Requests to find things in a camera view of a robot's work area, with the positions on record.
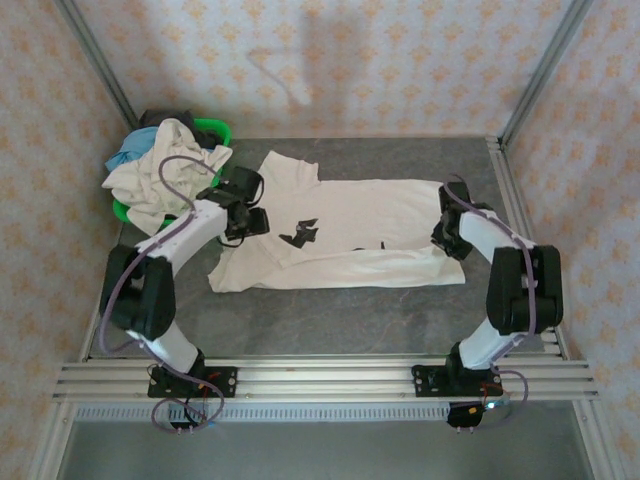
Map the white t-shirt with black print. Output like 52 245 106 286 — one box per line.
207 149 467 295

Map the green laundry basket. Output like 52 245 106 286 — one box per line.
112 117 234 226

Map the cream crumpled t-shirt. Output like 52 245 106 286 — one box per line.
101 118 234 236

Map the light blue crumpled t-shirt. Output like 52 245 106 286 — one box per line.
103 127 161 172

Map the dark grey crumpled t-shirt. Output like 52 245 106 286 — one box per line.
137 108 221 151

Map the black controller box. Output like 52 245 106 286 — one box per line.
447 399 511 431

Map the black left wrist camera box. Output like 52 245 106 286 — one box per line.
227 167 267 204

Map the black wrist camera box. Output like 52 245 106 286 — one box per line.
227 167 267 204
438 180 471 214

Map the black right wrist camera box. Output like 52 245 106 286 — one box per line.
438 180 471 214

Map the aluminium side rail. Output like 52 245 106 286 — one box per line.
487 137 571 361

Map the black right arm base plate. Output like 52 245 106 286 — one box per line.
411 364 504 399

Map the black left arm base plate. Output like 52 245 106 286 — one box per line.
147 366 238 399

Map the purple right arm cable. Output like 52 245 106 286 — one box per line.
444 173 541 431

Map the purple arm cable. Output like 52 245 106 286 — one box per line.
444 173 541 431
99 154 226 436

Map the aluminium mounting rail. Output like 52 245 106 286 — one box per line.
52 357 600 404

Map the aluminium frame post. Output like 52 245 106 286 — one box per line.
53 0 139 132
499 0 594 146

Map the white slotted cable duct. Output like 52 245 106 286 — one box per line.
74 403 451 424

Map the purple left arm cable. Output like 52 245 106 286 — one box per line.
99 154 226 436

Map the aluminium frame leg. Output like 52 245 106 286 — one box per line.
34 402 76 480
572 399 624 480

